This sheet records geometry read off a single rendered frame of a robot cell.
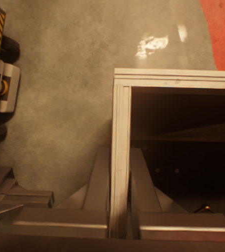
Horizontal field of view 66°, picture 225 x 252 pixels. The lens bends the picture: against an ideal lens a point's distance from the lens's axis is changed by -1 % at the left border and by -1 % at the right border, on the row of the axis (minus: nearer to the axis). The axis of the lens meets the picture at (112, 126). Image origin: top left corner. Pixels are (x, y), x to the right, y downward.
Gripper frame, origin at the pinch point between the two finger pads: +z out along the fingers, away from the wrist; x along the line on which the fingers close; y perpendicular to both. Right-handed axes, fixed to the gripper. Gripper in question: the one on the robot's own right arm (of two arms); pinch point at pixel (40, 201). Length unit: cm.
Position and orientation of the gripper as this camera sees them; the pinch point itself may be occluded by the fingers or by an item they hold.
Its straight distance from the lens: 36.0
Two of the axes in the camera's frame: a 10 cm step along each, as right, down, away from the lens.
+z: 10.0, 0.3, -0.1
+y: 0.2, -9.1, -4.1
